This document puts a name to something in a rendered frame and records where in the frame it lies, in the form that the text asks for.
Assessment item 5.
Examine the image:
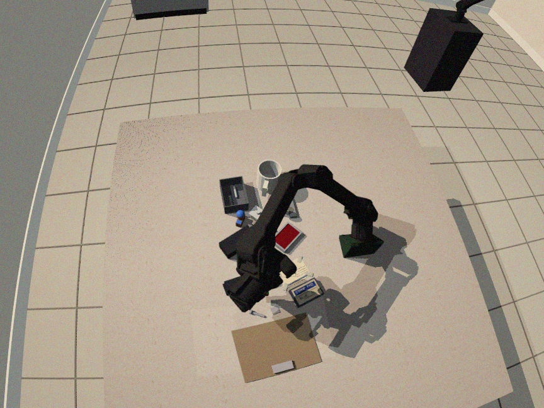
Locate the cream mug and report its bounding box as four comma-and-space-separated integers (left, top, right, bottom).
256, 160, 282, 197

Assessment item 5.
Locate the cream paper card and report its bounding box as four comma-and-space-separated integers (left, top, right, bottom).
280, 255, 313, 291

